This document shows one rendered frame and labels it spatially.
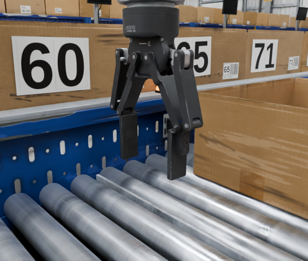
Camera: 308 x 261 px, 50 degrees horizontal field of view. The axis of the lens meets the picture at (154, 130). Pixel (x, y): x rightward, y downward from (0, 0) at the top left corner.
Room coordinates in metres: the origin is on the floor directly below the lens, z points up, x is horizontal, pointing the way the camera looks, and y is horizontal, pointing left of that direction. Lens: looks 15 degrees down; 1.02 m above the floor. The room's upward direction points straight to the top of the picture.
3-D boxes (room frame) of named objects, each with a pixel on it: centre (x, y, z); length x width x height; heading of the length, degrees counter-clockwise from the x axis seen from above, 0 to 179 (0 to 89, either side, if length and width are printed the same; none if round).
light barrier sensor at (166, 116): (0.81, -0.05, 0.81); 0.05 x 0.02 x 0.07; 131
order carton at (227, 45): (1.10, -0.06, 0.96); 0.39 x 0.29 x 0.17; 131
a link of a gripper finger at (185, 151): (0.41, -0.04, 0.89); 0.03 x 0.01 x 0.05; 41
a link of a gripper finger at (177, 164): (0.42, -0.03, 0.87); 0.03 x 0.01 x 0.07; 131
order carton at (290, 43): (1.36, -0.36, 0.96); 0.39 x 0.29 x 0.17; 131
